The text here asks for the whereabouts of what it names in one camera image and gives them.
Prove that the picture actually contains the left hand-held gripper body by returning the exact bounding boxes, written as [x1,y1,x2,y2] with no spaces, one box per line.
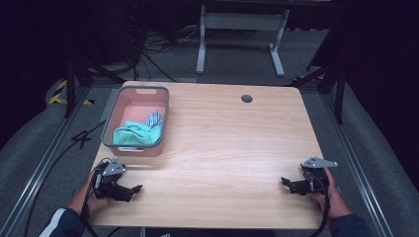
[93,156,134,203]

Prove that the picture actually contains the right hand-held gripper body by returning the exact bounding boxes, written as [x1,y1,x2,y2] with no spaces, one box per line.
[289,156,339,196]

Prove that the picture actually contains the person's right hand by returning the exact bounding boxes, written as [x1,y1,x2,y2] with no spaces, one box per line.
[310,167,353,220]

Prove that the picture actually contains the person's left hand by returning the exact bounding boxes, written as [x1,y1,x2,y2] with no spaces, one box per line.
[67,170,112,218]

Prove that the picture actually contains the teal cloth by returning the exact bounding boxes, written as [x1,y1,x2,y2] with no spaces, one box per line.
[112,119,163,146]

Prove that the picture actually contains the black tape floor mark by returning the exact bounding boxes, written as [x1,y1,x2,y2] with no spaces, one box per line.
[70,129,94,150]

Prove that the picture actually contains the blue white striped cloth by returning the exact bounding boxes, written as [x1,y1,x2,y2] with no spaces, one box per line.
[144,110,165,129]

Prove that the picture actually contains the pink basket with grey rim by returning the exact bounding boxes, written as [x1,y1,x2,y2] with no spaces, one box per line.
[100,85,171,158]

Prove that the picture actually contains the black metal stand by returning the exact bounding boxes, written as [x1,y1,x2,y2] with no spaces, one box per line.
[62,53,127,119]
[289,60,348,125]

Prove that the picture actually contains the yellow black floor tape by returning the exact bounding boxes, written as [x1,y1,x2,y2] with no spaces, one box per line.
[47,79,95,107]

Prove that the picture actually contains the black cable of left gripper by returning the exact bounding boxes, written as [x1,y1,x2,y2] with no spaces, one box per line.
[79,157,115,237]

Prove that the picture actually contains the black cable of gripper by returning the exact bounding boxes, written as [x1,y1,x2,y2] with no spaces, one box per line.
[79,157,115,237]
[304,169,332,237]

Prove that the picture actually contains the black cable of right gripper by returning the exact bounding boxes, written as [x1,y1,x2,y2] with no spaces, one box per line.
[304,169,332,237]

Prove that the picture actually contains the aluminium floor rail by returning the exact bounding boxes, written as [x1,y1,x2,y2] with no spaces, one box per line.
[320,93,396,237]
[0,86,94,237]

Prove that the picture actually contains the bundle of black floor cables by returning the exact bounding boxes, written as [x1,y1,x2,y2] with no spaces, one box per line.
[129,6,202,83]

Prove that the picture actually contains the grey metal desk frame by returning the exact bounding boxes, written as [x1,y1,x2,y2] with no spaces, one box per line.
[196,4,292,79]

